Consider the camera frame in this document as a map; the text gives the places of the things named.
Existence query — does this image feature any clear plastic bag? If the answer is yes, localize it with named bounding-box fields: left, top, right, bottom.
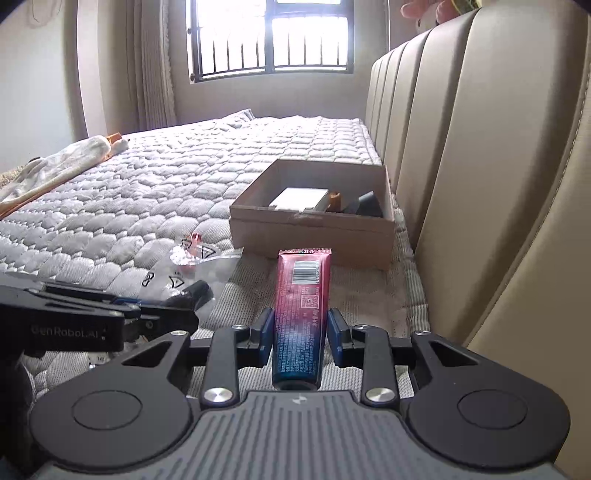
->
left=121, top=233, right=242, bottom=314

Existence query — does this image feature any red blue toothpaste tube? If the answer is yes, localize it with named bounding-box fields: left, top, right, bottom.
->
left=273, top=249, right=332, bottom=391

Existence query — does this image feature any pink cardboard box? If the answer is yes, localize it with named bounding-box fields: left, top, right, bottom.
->
left=229, top=159, right=396, bottom=270

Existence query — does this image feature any white cream blanket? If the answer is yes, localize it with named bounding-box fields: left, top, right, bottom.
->
left=1, top=133, right=128, bottom=218

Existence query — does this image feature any black round object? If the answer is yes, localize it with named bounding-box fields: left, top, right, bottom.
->
left=342, top=191, right=384, bottom=218

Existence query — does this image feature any orange small object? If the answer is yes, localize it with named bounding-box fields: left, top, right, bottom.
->
left=325, top=192, right=342, bottom=213

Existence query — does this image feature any white small box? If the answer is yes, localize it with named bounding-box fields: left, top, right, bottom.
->
left=269, top=187, right=329, bottom=212

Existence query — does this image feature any beige curtain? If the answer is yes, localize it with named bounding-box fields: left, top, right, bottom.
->
left=133, top=0, right=177, bottom=131

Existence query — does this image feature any beige padded headboard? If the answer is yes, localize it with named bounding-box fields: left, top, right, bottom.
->
left=366, top=1, right=590, bottom=479

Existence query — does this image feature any barred window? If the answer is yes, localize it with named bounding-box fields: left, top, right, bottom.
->
left=186, top=0, right=355, bottom=83

